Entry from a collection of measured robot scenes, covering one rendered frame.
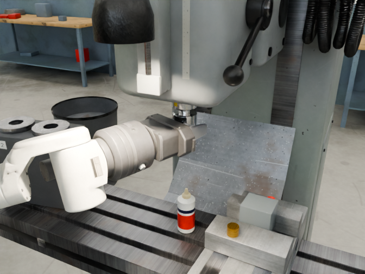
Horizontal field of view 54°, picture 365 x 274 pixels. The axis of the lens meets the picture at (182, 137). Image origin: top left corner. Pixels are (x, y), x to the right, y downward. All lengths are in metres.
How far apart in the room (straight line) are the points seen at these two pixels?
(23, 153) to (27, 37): 6.76
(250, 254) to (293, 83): 0.49
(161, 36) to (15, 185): 0.30
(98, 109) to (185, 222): 2.21
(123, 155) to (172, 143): 0.10
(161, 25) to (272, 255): 0.41
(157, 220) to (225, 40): 0.50
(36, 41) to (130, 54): 6.57
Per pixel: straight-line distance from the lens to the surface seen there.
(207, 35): 0.54
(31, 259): 2.38
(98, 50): 6.23
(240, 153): 1.05
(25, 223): 0.97
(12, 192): 0.57
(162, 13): 0.54
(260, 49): 0.72
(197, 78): 0.56
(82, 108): 2.98
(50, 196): 0.97
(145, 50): 0.54
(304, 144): 1.05
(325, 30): 0.79
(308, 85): 0.99
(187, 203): 0.81
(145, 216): 0.91
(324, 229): 2.59
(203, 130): 0.69
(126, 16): 0.41
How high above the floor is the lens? 1.51
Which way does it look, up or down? 24 degrees down
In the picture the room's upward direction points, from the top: straight up
